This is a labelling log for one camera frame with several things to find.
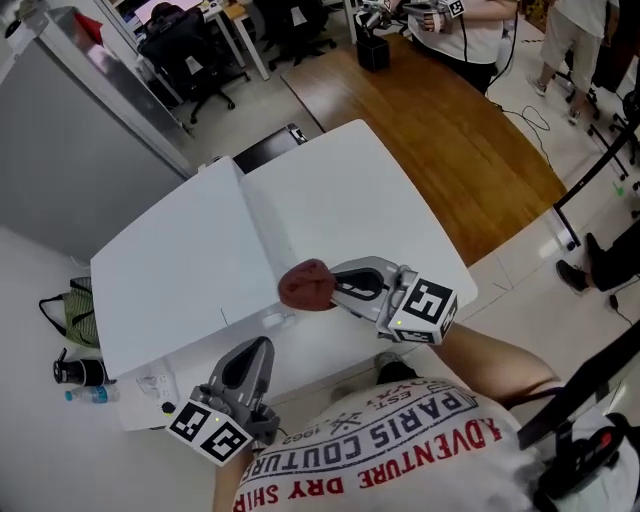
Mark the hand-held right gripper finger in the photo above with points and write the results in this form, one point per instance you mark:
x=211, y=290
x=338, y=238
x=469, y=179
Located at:
x=365, y=262
x=360, y=306

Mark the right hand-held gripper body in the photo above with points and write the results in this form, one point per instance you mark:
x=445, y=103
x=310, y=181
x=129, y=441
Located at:
x=425, y=305

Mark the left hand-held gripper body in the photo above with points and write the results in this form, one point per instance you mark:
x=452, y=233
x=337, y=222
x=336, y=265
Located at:
x=210, y=432

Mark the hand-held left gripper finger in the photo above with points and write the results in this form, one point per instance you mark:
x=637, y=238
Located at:
x=267, y=370
x=220, y=382

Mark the dark red cloth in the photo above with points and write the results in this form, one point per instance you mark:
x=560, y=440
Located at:
x=305, y=285

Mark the white microwave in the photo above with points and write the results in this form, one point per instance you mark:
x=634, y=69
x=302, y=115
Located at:
x=175, y=260

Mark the person's left forearm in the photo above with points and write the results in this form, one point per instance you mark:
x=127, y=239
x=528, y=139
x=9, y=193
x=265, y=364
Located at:
x=227, y=485

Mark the person's right forearm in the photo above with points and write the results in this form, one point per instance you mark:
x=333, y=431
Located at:
x=495, y=365

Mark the white power strip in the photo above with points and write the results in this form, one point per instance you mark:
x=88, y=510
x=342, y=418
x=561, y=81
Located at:
x=152, y=382

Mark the person's leg with grey shoe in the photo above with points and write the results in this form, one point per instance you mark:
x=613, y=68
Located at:
x=395, y=367

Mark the clear plastic water bottle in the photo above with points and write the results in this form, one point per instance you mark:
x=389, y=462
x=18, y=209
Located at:
x=92, y=394

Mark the black thermos bottle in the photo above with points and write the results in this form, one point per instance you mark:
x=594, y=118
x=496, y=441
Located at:
x=85, y=372

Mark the person's white printed shirt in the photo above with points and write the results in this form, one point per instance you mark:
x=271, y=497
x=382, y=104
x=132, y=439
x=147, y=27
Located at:
x=400, y=450

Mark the black appliance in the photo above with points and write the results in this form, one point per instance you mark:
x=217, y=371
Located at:
x=270, y=147

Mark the green striped bag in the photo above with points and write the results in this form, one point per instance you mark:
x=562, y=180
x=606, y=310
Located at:
x=80, y=320

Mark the small black box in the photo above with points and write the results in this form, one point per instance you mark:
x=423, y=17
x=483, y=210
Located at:
x=372, y=54

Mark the black metal stand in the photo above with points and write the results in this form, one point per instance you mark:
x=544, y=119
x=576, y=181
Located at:
x=595, y=175

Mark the black harness device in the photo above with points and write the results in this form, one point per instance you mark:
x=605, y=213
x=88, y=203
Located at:
x=580, y=460

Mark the black office chair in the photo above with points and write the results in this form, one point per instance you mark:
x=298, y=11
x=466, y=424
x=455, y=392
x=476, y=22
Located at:
x=180, y=45
x=295, y=25

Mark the white desk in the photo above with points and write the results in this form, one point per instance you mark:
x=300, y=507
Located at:
x=245, y=30

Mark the grey metal cabinet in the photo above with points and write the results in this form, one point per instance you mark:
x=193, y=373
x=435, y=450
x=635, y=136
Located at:
x=60, y=150

